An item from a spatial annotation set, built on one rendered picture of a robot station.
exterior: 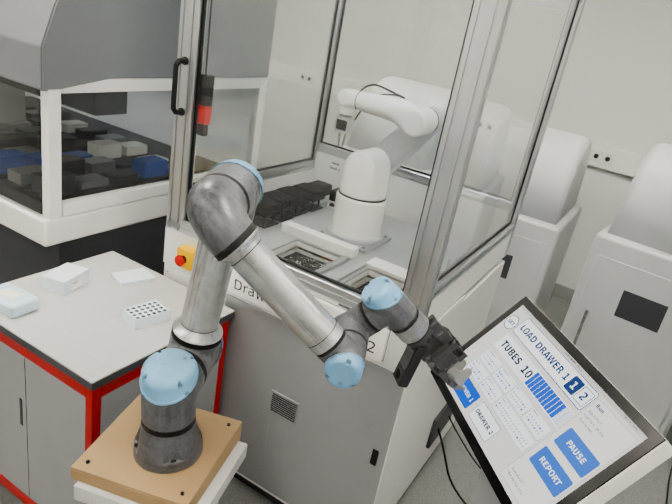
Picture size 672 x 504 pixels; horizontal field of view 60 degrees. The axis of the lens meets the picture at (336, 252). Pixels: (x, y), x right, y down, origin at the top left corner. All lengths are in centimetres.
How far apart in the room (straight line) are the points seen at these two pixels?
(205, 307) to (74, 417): 69
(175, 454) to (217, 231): 54
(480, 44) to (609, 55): 318
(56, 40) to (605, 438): 191
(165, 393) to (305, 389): 85
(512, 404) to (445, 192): 57
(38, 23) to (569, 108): 359
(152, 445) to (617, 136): 394
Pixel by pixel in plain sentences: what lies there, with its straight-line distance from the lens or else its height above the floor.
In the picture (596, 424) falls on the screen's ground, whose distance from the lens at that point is 125.
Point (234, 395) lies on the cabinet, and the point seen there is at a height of 40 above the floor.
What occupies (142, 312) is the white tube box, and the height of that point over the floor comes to 80.
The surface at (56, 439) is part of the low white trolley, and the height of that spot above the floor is 46.
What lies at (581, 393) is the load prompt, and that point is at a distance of 130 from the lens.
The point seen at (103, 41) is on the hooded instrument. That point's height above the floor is 153.
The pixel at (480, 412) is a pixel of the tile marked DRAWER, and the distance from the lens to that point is 139.
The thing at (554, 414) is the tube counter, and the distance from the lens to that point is 130.
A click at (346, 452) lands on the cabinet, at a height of 43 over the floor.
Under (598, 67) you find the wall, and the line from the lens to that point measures 468.
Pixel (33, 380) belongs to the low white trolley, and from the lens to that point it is 198.
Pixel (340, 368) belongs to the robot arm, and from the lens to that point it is 113.
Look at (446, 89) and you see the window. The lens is 158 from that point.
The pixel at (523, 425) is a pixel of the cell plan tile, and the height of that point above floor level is 105.
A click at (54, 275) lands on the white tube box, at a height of 81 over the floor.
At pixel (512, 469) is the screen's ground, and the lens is 128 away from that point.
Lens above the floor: 177
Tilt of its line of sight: 22 degrees down
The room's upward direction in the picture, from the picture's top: 11 degrees clockwise
